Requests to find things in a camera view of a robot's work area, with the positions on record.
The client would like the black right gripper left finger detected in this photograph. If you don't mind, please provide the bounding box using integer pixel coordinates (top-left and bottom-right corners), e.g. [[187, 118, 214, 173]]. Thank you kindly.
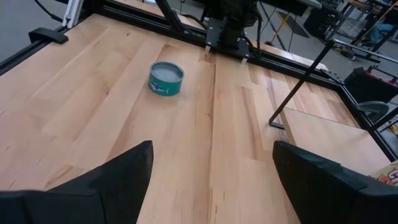
[[0, 139, 154, 224]]

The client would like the black metal frame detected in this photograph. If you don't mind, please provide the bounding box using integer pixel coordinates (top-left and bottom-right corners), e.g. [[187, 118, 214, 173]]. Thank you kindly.
[[268, 39, 398, 178]]

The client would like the grey curved cover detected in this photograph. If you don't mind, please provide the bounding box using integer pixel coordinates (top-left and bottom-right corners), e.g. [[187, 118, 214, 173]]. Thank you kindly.
[[356, 101, 390, 124]]

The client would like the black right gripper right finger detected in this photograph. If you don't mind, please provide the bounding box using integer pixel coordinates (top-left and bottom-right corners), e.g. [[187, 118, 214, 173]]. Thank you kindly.
[[272, 140, 398, 224]]

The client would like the black rig frame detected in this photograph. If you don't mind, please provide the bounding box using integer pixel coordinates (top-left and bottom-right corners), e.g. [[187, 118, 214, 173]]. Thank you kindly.
[[154, 0, 189, 34]]

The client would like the black bracket clamp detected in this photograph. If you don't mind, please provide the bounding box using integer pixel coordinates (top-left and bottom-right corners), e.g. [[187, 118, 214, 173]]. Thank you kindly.
[[28, 27, 69, 45]]

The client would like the green chicken soup can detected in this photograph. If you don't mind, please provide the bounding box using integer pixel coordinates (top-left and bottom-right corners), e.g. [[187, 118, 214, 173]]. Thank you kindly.
[[373, 160, 398, 187]]

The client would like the green tuna fish can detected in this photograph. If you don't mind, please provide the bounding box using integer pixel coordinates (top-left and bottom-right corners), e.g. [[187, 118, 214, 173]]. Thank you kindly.
[[147, 61, 185, 97]]

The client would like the thin black cable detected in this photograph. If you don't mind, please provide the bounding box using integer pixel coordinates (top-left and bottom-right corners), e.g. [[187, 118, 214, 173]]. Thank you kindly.
[[33, 0, 65, 23]]

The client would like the person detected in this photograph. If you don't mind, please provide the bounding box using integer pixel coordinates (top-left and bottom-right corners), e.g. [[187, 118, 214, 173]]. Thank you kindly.
[[362, 18, 398, 46]]

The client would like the silver aluminium profile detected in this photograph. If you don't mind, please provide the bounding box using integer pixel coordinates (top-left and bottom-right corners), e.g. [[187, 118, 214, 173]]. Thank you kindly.
[[63, 0, 83, 29]]

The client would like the yellow hanging cable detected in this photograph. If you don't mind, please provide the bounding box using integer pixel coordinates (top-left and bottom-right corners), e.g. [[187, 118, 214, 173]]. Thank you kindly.
[[269, 12, 292, 45]]

